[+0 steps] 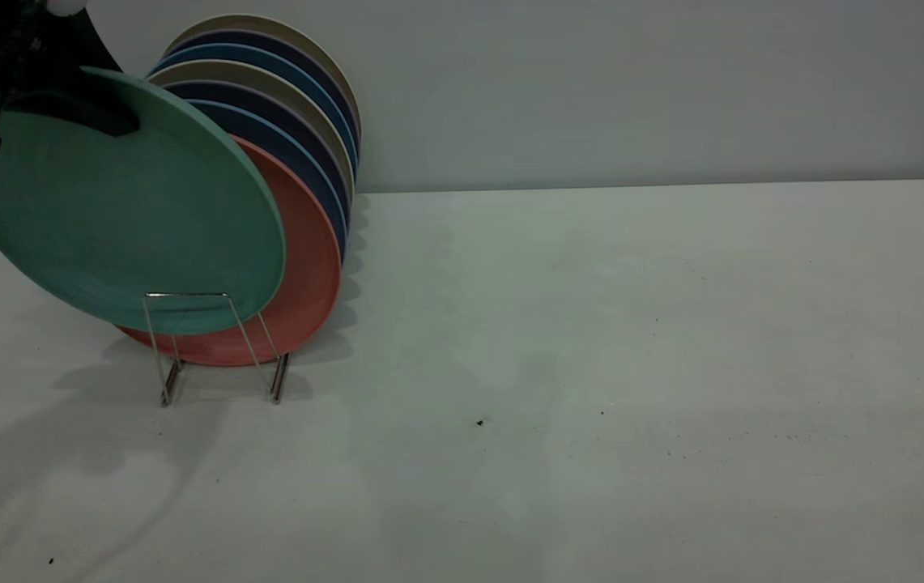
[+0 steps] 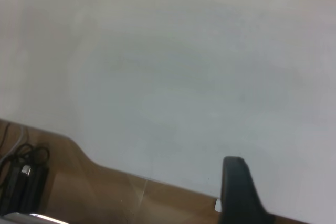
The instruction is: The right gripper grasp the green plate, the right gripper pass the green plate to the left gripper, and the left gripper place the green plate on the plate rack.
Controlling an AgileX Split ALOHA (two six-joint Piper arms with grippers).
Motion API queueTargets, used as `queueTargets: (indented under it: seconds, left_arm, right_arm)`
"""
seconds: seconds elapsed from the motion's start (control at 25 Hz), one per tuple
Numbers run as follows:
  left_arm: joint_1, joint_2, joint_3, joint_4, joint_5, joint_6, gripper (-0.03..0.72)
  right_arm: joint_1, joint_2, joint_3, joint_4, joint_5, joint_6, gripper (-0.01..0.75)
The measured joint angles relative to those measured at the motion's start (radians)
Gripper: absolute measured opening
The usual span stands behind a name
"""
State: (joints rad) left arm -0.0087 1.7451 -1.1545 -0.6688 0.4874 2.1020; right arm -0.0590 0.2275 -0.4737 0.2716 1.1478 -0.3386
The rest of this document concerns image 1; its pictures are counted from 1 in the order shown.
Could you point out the green round plate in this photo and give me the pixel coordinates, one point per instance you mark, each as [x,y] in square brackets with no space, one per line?
[121,219]

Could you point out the beige round plate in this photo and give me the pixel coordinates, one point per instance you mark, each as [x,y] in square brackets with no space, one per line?
[251,72]
[251,22]

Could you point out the pink round plate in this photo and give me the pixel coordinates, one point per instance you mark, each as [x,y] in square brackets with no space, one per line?
[308,267]

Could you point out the dark purple round plate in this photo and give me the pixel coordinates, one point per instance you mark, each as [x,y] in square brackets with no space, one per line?
[283,108]

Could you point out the blue plate with light rim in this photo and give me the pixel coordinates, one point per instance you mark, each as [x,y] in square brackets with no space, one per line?
[300,158]

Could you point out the teal blue round plate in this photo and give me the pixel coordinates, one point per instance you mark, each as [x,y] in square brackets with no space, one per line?
[267,57]

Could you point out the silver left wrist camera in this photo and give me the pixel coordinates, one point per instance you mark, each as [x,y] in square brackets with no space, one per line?
[66,6]

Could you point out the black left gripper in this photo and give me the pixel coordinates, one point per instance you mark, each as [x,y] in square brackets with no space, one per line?
[8,48]

